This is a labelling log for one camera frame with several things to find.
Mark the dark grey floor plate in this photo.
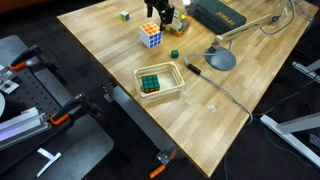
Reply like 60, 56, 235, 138
0, 34, 115, 180

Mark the grey lamp cable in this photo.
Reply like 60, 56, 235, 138
259, 0, 315, 36

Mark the large white rubik's cube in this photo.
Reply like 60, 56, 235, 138
139, 21, 164, 50

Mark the wooden desk lamp grey base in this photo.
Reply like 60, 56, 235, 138
204, 0, 291, 72

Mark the grey metal mounting bar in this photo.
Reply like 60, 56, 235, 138
103, 84, 178, 165

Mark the black perforated board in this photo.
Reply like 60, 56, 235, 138
0, 65, 74, 134

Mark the orange handled table clamp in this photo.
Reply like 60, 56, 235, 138
148, 148, 179, 180

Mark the mini rubik's cube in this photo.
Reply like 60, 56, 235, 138
120, 10, 131, 23

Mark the aluminium profile rail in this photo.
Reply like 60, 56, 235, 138
0, 107, 52, 152

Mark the black clamp orange grip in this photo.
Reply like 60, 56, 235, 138
8, 44, 60, 74
49, 93, 102, 127

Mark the silver metal bracket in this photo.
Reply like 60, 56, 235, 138
0, 65, 20, 95

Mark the light wooden crate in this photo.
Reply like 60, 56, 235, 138
133, 61, 186, 102

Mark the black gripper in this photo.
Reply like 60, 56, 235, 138
143, 0, 176, 32

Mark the clear box of colourful cubes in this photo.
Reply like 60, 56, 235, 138
165, 3, 193, 38

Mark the white table leg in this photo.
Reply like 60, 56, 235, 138
260, 112, 320, 168
292, 59, 320, 84

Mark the black rubik's cube green face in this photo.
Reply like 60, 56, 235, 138
141, 74, 161, 94

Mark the white angled strip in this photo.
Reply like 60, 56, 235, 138
35, 147, 63, 178

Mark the grey cable with black switch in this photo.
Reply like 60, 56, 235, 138
183, 50, 255, 126

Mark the black floor cable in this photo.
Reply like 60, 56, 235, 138
253, 79, 320, 117

